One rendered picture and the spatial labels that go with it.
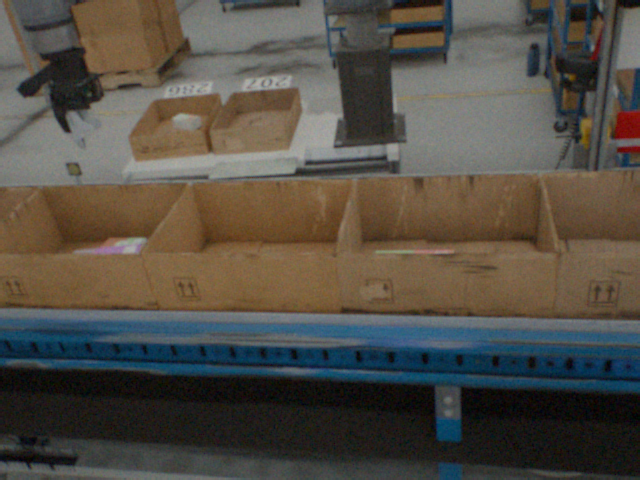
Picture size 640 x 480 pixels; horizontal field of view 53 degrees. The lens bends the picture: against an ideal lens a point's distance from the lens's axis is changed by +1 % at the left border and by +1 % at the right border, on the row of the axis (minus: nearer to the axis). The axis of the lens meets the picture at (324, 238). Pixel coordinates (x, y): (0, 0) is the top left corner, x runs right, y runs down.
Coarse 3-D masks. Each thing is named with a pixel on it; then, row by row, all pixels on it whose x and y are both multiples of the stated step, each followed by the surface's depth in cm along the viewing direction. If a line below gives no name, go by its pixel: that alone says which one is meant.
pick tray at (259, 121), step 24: (240, 96) 261; (264, 96) 260; (288, 96) 259; (216, 120) 238; (240, 120) 258; (264, 120) 254; (288, 120) 231; (216, 144) 232; (240, 144) 230; (264, 144) 229; (288, 144) 230
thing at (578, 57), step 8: (560, 56) 179; (568, 56) 178; (576, 56) 177; (584, 56) 177; (560, 64) 178; (568, 64) 178; (576, 64) 177; (584, 64) 177; (592, 64) 177; (560, 72) 180; (568, 72) 179; (576, 72) 179; (584, 72) 178; (592, 72) 178; (576, 80) 182; (584, 80) 181
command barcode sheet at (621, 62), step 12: (624, 12) 169; (636, 12) 168; (624, 24) 170; (636, 24) 170; (624, 36) 172; (636, 36) 171; (624, 48) 173; (636, 48) 173; (624, 60) 175; (636, 60) 175
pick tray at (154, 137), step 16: (192, 96) 263; (208, 96) 262; (144, 112) 252; (160, 112) 267; (176, 112) 267; (192, 112) 266; (208, 112) 266; (144, 128) 250; (160, 128) 261; (176, 128) 258; (208, 128) 238; (144, 144) 233; (160, 144) 233; (176, 144) 233; (192, 144) 233; (208, 144) 236; (144, 160) 237
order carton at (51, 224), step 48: (48, 192) 157; (96, 192) 155; (144, 192) 153; (0, 240) 143; (48, 240) 159; (96, 240) 163; (0, 288) 137; (48, 288) 135; (96, 288) 132; (144, 288) 130
